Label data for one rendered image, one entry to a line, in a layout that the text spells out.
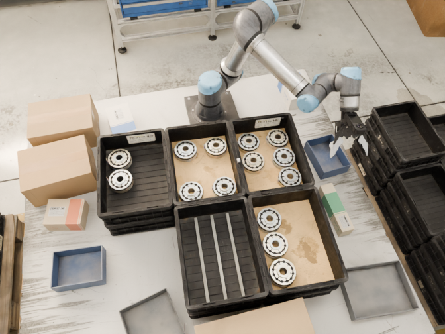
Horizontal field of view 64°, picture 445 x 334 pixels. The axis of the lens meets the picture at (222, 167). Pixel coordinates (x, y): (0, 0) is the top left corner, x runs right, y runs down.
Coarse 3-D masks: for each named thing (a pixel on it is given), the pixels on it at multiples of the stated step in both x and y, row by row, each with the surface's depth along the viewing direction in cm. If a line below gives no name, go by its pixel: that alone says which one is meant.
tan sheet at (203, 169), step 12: (204, 156) 168; (228, 156) 169; (180, 168) 164; (192, 168) 165; (204, 168) 165; (216, 168) 165; (228, 168) 165; (180, 180) 161; (192, 180) 161; (204, 180) 162; (192, 192) 158; (204, 192) 158
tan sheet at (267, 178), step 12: (252, 132) 176; (264, 132) 177; (264, 144) 173; (288, 144) 173; (264, 156) 169; (264, 168) 166; (276, 168) 166; (252, 180) 162; (264, 180) 162; (276, 180) 163
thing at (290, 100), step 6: (282, 84) 202; (282, 90) 204; (288, 90) 197; (282, 96) 205; (288, 96) 197; (294, 96) 195; (288, 102) 198; (294, 102) 196; (288, 108) 200; (294, 108) 200
